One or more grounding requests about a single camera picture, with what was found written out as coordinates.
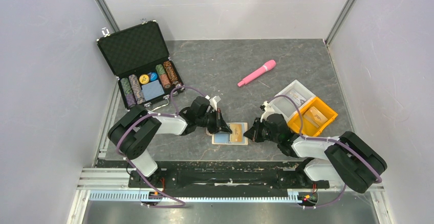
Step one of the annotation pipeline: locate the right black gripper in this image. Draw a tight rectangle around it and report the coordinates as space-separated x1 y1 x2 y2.
244 117 280 144

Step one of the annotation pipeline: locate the pink toy microphone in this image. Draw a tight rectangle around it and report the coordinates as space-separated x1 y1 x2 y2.
237 59 276 87

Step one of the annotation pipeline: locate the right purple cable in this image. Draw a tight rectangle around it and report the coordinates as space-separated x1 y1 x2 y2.
268 95 384 210

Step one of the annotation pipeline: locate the white slotted cable duct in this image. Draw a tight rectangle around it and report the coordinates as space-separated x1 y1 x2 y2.
89 190 302 204

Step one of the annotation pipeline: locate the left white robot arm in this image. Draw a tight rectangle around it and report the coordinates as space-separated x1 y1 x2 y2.
107 96 232 187

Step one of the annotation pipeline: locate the green red chip stack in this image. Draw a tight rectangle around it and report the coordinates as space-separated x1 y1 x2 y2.
156 64 171 89

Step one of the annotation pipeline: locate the green purple chip stack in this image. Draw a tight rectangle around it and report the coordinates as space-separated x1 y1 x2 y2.
120 78 137 108

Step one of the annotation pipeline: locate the orange plastic bin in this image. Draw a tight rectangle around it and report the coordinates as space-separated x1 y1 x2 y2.
287 97 338 137

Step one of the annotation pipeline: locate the beige card holder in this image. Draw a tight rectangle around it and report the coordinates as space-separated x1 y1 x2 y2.
206 122 248 146

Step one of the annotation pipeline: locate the card in white bin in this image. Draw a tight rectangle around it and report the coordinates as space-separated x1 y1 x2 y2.
286 89 307 108

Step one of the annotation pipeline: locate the white plastic bin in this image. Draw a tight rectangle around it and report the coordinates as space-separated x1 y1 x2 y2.
262 80 316 122

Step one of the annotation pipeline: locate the orange black chip stack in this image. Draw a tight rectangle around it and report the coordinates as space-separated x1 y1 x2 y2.
163 61 180 86

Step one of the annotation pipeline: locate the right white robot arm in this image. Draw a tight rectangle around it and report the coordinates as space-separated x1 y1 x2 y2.
244 114 387 193

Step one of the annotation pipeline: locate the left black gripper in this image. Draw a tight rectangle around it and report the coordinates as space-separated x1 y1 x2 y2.
196 108 232 135

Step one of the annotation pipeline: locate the blue dealer chip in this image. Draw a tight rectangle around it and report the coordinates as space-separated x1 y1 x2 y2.
148 72 159 82

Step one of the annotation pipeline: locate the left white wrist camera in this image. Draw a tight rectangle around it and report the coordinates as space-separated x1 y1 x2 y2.
205 95 221 110

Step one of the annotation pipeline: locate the black poker chip case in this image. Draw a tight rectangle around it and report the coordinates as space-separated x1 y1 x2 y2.
96 20 185 110

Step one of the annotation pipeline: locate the blue card deck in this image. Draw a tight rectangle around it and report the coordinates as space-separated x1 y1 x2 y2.
141 80 165 101

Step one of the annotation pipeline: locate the purple grey chip stack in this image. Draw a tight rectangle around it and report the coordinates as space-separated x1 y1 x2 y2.
128 74 145 104

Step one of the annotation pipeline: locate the yellow dealer chip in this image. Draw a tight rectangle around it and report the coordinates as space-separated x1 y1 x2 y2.
139 74 150 84

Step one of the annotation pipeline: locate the card in orange bin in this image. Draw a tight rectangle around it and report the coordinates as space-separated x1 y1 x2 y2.
303 106 328 128

